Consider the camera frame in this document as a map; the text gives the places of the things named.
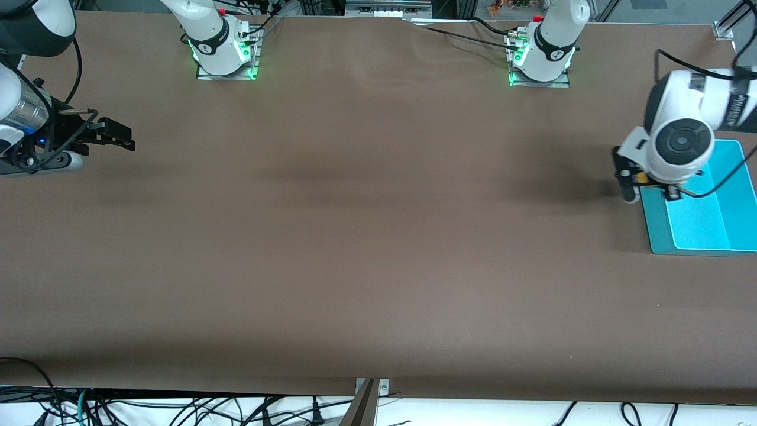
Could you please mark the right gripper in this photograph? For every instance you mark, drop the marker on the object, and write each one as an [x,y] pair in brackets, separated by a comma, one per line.
[64,128]

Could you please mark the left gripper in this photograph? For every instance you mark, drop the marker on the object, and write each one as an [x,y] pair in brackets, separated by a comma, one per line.
[671,191]

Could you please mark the teal plastic bin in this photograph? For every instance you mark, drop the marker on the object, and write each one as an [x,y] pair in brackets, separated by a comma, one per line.
[709,225]

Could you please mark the aluminium profile bar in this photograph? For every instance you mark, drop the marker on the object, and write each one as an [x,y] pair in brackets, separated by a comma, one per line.
[739,13]

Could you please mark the orange object behind table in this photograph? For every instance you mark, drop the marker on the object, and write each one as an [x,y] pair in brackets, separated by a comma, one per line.
[495,7]

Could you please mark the grey device behind table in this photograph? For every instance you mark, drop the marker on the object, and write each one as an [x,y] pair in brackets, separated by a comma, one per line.
[384,10]

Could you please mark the grey slanted bar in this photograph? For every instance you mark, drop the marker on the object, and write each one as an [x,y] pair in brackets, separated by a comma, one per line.
[361,411]

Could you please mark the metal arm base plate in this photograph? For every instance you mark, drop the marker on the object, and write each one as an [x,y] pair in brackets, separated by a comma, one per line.
[541,85]
[255,65]

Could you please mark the aluminium corner bracket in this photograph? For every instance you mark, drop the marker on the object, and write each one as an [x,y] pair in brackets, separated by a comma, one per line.
[722,31]

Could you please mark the metal table edge bracket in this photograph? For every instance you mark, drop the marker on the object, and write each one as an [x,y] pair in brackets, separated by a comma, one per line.
[384,387]

